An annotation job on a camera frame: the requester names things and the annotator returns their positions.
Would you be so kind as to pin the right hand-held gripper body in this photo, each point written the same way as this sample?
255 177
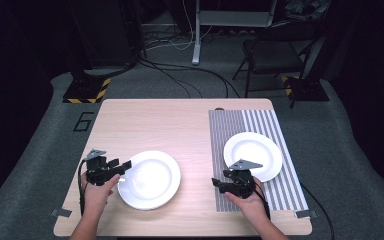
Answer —
241 181

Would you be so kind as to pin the white plate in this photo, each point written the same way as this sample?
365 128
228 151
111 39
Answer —
153 181
256 146

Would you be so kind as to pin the person's right hand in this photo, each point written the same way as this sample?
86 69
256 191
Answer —
251 206

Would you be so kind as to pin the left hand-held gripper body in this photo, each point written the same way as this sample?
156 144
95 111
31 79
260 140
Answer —
98 170

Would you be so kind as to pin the black cabinet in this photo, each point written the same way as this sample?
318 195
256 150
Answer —
106 33

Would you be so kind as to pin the white stand pole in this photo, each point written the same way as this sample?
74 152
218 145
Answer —
197 33

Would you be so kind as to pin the grey tape piece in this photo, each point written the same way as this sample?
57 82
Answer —
61 212
306 214

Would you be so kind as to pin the black tape floor marking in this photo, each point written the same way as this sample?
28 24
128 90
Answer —
84 121

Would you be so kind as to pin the person's left hand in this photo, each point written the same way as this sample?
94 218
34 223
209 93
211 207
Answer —
96 198

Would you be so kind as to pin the black folding chair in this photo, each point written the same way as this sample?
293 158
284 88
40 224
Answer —
273 56

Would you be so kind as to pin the grey white striped placemat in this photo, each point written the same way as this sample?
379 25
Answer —
220 133

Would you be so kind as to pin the black yellow striped stand base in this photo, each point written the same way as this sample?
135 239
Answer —
86 91
308 88

